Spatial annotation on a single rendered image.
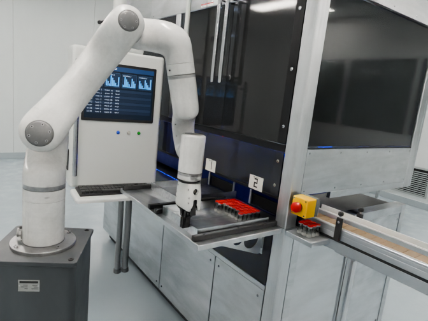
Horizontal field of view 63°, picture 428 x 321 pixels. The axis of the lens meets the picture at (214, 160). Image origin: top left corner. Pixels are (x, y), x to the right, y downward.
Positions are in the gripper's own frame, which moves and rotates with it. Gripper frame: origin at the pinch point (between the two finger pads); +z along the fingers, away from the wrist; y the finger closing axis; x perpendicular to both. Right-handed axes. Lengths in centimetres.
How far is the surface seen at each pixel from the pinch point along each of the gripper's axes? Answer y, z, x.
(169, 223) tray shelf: 9.6, 4.3, 0.8
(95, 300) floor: 102, 92, -5
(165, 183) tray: 53, 2, -21
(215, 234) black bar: -8.2, 2.8, -7.9
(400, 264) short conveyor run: -53, 2, -50
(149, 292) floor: 95, 92, -40
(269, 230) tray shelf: -10.7, 4.0, -32.1
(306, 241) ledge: -23.6, 4.2, -39.0
